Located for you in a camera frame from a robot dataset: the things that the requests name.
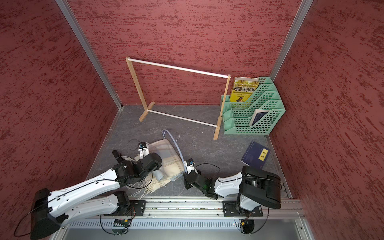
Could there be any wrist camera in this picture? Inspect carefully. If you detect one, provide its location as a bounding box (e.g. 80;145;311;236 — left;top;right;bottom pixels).
185;159;195;168
138;142;148;151

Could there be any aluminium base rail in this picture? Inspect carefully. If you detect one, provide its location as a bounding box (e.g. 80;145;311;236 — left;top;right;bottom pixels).
128;197;307;219

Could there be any aluminium corner profile right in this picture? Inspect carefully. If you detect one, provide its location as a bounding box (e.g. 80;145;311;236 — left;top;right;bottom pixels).
270;0;313;82

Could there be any green plastic file organizer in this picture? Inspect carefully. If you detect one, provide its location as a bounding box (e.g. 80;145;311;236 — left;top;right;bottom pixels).
222;77;286;135

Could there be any light blue plastic hanger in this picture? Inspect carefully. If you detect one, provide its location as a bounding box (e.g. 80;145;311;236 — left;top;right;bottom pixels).
162;129;187;173

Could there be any dark blue book yellow label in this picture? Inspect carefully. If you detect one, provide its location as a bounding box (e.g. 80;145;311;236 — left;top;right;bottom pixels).
241;141;270;170

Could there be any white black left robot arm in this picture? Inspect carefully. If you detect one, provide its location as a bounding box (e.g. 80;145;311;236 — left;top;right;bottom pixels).
30;150;162;240

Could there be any wooden rack with white rods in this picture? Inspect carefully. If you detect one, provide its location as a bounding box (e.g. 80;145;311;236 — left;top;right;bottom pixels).
126;57;231;141

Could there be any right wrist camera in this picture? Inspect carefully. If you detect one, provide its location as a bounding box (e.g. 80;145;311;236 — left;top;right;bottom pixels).
185;159;195;168

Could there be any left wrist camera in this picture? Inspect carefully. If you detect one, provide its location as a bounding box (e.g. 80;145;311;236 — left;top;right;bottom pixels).
138;142;148;151

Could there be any blue beige plaid scarf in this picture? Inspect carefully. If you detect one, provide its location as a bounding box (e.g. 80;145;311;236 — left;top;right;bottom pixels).
125;139;185;199

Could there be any yellow book in organizer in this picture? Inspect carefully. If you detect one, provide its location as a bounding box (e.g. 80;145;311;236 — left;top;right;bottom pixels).
230;77;260;103

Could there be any aluminium corner profile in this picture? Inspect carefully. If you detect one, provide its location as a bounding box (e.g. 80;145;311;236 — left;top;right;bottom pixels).
55;0;124;111
270;0;313;82

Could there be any aluminium corner profile left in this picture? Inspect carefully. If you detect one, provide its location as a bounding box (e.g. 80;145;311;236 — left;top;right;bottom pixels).
55;0;124;111

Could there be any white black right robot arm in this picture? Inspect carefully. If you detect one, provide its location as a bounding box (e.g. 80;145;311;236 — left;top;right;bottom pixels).
183;166;281;215

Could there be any dark book in organizer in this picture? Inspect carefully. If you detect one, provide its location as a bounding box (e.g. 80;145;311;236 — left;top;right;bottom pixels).
249;109;269;126

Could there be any small black cylinder object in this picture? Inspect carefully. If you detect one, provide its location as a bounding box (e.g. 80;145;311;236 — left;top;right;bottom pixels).
112;150;124;164

